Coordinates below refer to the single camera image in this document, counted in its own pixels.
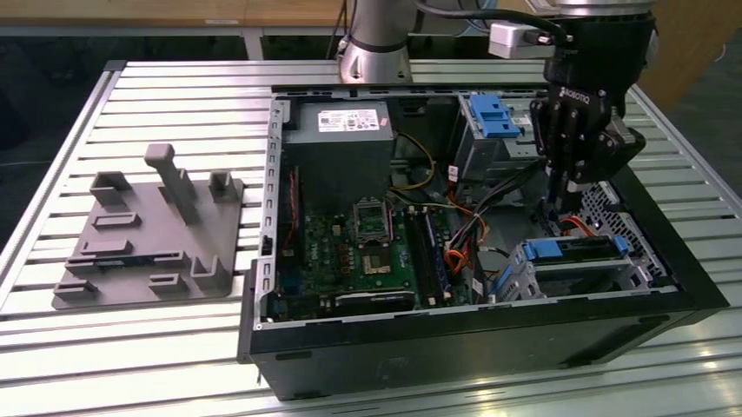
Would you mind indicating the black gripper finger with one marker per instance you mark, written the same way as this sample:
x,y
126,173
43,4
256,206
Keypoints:
x,y
560,139
609,152

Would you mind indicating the hard disk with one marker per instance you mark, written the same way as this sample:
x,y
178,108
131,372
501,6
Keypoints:
x,y
545,251

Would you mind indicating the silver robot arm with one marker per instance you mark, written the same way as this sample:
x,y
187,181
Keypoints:
x,y
377,39

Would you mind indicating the metal disk bay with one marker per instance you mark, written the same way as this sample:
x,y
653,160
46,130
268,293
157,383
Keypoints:
x,y
575,269

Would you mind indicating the black RAM slot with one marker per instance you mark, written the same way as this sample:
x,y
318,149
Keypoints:
x,y
421,260

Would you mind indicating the metal drive cage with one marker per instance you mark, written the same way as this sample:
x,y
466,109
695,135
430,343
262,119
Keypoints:
x,y
498,156

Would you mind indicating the blue drive carrier latch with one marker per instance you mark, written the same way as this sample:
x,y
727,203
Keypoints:
x,y
493,115

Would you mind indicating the RAM stick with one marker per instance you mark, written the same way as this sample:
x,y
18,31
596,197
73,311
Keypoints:
x,y
436,256

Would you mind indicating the CPU socket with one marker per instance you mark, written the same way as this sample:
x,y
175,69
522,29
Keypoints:
x,y
361,219

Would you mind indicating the grey power supply unit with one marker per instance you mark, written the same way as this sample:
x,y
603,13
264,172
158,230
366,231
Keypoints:
x,y
337,165

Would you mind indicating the square chipset chip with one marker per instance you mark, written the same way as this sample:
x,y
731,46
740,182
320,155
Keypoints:
x,y
377,264

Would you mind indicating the green motherboard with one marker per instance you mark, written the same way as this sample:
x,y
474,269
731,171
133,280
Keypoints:
x,y
348,260

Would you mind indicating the black graphics card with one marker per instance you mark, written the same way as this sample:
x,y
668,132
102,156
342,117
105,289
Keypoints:
x,y
374,302

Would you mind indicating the black PC case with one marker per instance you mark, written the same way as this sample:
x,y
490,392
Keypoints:
x,y
464,352

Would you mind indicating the wooden bench top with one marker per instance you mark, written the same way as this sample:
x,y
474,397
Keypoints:
x,y
174,11

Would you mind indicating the grey parts rack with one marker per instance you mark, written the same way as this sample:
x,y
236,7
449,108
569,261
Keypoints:
x,y
157,243

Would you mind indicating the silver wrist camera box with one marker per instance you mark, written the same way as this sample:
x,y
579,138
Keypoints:
x,y
510,39

